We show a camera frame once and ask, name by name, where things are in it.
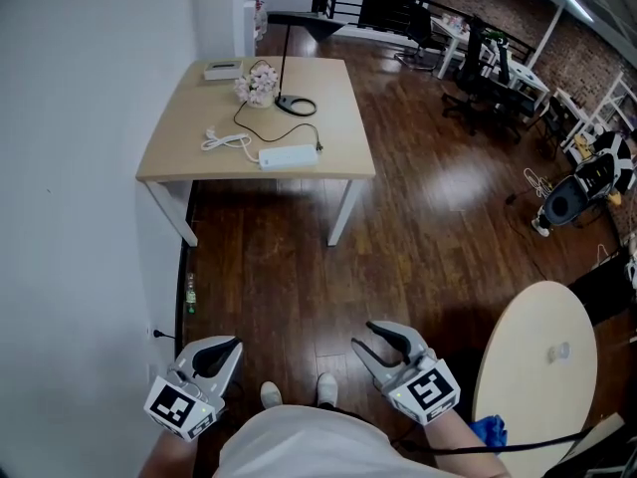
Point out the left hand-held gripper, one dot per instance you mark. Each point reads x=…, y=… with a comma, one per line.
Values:
x=171, y=406

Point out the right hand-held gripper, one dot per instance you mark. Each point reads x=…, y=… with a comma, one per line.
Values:
x=423, y=391

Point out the white power strip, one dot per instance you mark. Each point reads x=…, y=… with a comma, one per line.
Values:
x=287, y=157

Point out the black desk lamp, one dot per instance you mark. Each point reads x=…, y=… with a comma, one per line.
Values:
x=284, y=58

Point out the person's right forearm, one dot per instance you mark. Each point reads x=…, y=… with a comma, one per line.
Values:
x=463, y=446

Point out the person's left forearm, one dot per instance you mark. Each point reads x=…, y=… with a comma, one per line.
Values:
x=166, y=453

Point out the person's left white shoe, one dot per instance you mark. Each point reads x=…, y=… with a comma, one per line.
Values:
x=272, y=395

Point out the person's white shoe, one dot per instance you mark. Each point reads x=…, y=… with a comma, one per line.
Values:
x=272, y=395
x=327, y=389

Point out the person's right white shoe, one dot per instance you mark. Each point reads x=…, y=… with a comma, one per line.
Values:
x=327, y=389

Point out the person's light shirt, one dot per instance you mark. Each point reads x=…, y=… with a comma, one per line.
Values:
x=318, y=446

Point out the blue cloth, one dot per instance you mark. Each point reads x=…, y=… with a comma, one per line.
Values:
x=490, y=431

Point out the round light wooden table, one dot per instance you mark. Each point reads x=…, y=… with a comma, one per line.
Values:
x=527, y=391

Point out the small clear object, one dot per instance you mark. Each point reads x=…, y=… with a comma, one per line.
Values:
x=559, y=352

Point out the square wooden table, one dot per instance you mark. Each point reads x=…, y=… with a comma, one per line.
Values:
x=199, y=127

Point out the black and white robot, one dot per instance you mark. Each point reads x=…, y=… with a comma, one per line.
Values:
x=592, y=177

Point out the black office chair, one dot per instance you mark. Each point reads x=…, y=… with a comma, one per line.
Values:
x=423, y=33
x=485, y=92

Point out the pink flowers in pot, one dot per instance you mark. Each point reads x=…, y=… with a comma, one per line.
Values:
x=258, y=85

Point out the white tissue box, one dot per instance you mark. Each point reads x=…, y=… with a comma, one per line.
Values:
x=222, y=70

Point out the white office desk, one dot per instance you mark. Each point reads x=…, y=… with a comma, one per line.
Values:
x=527, y=75

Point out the black metal railing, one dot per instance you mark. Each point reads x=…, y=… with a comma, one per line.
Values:
x=378, y=3

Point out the black wall plug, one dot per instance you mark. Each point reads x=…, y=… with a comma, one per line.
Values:
x=160, y=334

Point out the white frame desk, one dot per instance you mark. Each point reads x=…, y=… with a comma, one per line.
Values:
x=604, y=105

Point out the white wall shelf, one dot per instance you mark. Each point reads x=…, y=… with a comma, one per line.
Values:
x=253, y=13

